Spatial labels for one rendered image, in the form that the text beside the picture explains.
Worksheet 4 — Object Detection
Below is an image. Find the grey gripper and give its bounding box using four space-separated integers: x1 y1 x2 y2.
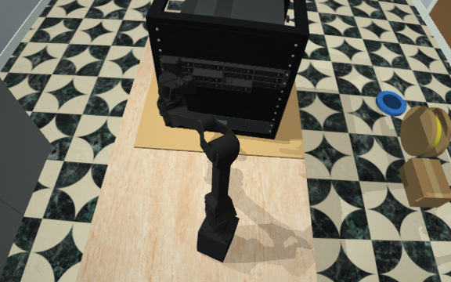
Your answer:
161 56 182 79

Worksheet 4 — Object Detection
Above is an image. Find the tan flat board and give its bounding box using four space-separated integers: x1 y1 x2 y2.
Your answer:
134 69 305 159

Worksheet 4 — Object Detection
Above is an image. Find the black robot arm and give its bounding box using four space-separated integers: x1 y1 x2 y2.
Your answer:
157 72 240 235

